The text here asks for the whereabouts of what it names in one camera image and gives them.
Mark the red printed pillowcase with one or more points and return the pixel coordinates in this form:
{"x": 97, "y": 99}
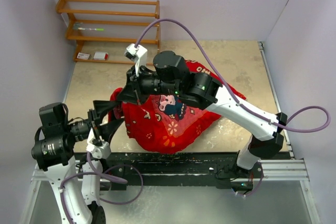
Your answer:
{"x": 163, "y": 123}

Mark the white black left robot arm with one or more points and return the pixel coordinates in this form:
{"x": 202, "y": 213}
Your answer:
{"x": 78, "y": 202}

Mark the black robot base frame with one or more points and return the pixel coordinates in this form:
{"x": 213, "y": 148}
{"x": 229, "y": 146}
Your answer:
{"x": 214, "y": 169}

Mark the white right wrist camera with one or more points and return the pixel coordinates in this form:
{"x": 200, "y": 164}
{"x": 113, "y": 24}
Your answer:
{"x": 137, "y": 54}

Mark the wooden shelf rack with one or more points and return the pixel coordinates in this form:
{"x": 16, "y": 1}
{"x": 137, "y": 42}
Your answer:
{"x": 117, "y": 17}

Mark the white red small box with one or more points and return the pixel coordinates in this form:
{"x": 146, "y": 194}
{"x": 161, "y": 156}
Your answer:
{"x": 99, "y": 55}

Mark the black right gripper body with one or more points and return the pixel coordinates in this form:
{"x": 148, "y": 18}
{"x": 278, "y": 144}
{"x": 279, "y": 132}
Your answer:
{"x": 137, "y": 82}

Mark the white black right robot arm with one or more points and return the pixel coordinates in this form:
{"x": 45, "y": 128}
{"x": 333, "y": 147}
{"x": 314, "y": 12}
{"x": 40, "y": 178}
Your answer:
{"x": 178, "y": 88}

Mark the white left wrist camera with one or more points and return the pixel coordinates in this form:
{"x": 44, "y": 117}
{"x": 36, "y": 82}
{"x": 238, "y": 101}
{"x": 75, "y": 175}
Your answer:
{"x": 96, "y": 146}

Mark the green white pen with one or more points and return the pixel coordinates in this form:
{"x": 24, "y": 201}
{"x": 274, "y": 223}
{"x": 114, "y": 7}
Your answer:
{"x": 78, "y": 26}

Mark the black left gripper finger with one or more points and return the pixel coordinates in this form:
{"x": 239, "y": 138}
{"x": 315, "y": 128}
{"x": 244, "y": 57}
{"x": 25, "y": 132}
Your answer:
{"x": 104, "y": 108}
{"x": 108, "y": 130}

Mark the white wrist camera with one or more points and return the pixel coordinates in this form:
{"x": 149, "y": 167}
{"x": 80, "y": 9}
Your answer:
{"x": 137, "y": 54}
{"x": 96, "y": 146}

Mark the red white card box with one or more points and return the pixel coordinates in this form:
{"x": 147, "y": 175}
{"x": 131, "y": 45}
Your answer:
{"x": 83, "y": 56}

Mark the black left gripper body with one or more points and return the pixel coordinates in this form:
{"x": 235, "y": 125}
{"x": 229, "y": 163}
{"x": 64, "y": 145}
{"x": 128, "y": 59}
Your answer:
{"x": 94, "y": 121}

